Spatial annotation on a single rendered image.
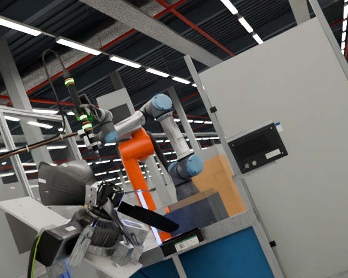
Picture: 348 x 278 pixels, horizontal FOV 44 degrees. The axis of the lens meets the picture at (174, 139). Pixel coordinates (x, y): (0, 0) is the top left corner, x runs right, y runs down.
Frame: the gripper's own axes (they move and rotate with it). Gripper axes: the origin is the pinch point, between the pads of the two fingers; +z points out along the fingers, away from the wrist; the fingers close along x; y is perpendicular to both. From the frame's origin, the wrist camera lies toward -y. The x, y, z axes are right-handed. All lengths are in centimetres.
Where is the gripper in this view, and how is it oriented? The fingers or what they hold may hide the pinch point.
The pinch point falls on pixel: (76, 107)
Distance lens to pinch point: 218.6
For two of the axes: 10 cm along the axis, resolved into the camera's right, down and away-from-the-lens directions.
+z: -2.5, -0.3, -9.7
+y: 3.9, 9.1, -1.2
